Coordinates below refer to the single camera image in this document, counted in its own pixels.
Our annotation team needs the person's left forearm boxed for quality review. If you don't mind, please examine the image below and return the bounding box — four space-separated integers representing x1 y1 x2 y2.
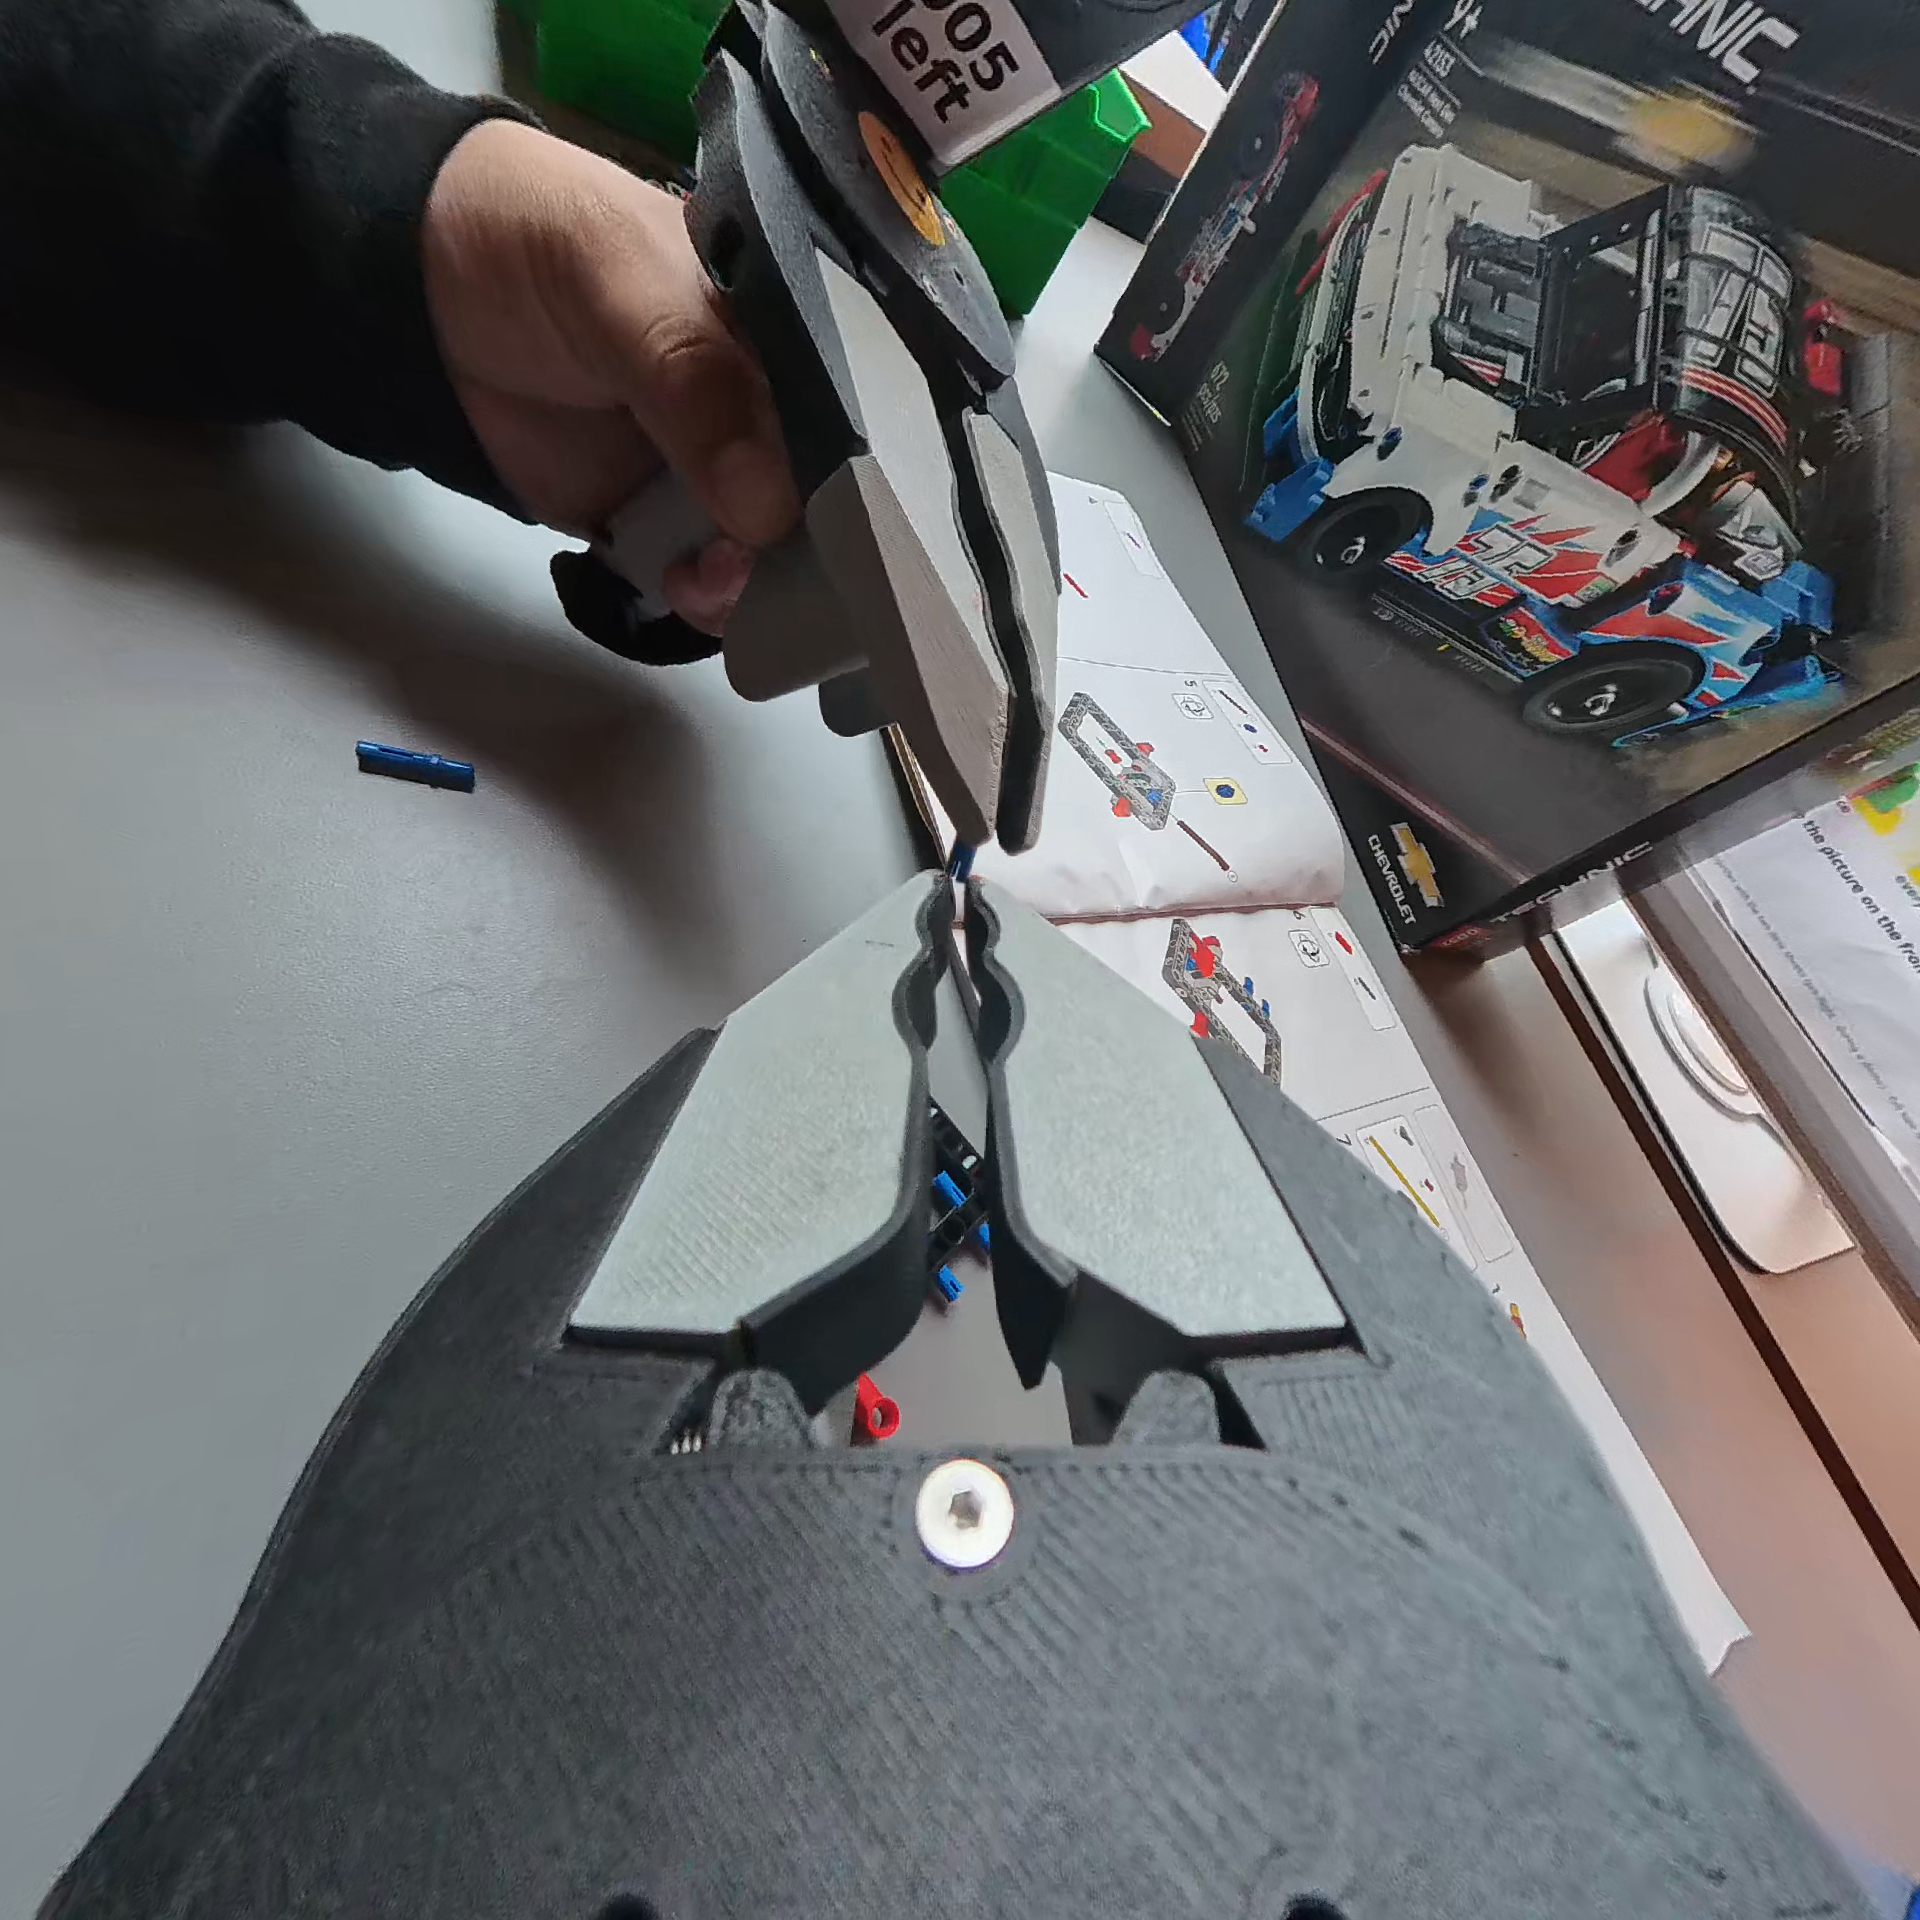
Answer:
0 0 542 519

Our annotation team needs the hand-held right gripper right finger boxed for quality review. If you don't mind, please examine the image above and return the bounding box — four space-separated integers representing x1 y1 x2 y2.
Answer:
964 877 1349 1445

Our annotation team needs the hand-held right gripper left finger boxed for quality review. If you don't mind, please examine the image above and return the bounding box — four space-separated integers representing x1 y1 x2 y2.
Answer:
567 873 954 1415

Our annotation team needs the black lego set box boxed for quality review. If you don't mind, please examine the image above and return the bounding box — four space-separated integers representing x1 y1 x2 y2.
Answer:
1095 0 1920 953

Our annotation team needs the person's left hand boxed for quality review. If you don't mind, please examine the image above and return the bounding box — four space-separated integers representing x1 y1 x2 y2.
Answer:
421 116 806 636

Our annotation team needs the white instruction booklet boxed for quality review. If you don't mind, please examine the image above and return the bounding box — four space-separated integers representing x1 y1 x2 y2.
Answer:
884 471 1752 1673

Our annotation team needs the black lego frame assembly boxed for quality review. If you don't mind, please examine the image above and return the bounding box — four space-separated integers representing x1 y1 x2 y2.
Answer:
852 959 1004 1445

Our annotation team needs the silver stand base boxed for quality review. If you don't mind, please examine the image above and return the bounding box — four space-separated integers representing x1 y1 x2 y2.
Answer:
1551 901 1859 1277

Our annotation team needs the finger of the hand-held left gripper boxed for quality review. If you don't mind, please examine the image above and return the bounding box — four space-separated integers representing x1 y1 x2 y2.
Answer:
959 411 1066 857
724 246 1010 846

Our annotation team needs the green plastic bin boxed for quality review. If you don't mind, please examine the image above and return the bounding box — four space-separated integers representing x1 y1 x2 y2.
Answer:
503 0 1154 319

